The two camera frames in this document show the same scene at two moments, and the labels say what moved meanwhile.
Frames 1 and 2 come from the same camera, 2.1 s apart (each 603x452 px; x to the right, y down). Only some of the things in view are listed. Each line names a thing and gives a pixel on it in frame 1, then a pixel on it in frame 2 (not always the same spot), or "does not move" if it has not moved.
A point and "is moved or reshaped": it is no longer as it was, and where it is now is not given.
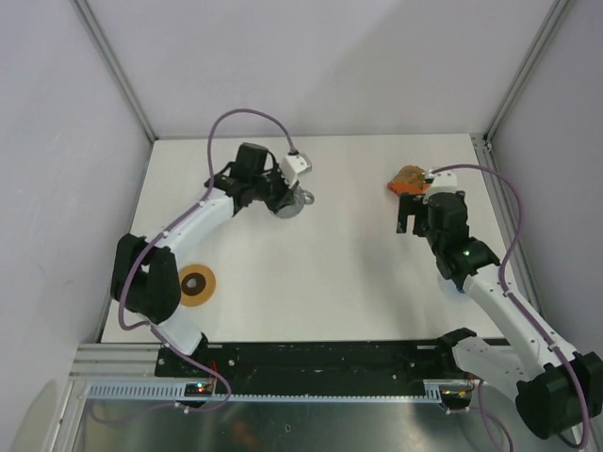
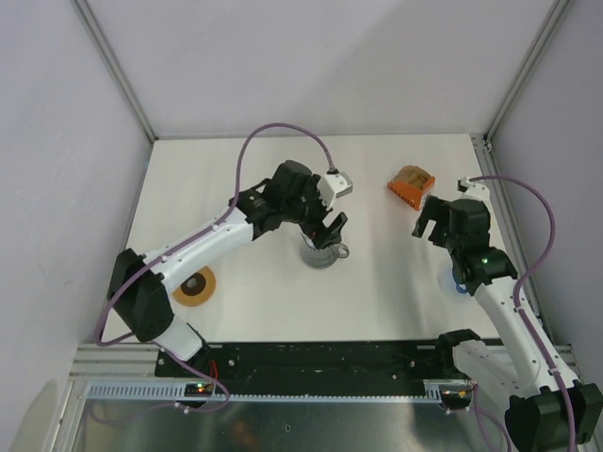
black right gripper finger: x=415 y=204 -> x=439 y=233
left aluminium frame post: x=85 y=9 does not move
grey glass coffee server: x=293 y=208 is moved or reshaped
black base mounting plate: x=413 y=363 does not move
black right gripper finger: x=407 y=205 -> x=431 y=211
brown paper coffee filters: x=410 y=173 does not move
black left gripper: x=285 y=193 -> x=318 y=234
